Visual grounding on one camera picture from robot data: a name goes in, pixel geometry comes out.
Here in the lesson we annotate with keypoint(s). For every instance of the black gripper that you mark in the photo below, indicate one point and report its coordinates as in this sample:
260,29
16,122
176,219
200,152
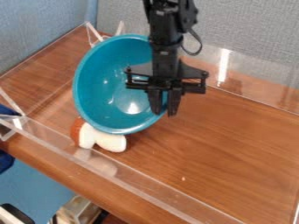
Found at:
165,73

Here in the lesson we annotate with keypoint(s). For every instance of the blue plastic bowl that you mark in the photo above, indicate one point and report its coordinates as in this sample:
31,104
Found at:
111,107

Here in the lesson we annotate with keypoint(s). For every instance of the white brown toy mushroom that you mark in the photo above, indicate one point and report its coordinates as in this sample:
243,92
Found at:
85,136

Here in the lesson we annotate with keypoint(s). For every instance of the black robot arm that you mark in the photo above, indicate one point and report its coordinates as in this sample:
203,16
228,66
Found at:
171,18

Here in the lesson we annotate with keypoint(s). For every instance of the clear acrylic back barrier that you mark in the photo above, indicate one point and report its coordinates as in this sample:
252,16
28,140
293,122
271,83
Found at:
256,89

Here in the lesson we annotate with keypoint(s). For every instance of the clear acrylic barrier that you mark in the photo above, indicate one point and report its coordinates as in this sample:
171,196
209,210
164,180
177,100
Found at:
129,194
256,89

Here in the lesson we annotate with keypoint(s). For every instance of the clear acrylic front barrier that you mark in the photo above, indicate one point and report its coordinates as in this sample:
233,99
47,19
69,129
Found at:
129,194

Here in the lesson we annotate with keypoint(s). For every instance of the blue cloth object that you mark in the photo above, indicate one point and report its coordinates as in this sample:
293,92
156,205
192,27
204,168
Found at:
7,160

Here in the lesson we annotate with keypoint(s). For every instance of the black white object corner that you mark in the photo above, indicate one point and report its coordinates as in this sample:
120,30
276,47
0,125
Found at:
12,216

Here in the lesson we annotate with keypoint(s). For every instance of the clear acrylic corner bracket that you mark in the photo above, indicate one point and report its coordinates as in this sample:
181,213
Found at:
96,38

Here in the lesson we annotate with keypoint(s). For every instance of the metal frame under table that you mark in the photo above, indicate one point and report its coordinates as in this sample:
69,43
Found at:
77,211

